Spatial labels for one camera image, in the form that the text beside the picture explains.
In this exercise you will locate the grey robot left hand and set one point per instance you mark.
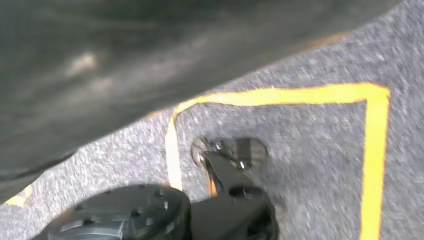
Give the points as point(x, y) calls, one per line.
point(116, 59)

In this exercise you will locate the yellow floor tape square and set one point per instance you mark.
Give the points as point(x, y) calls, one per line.
point(20, 198)
point(374, 149)

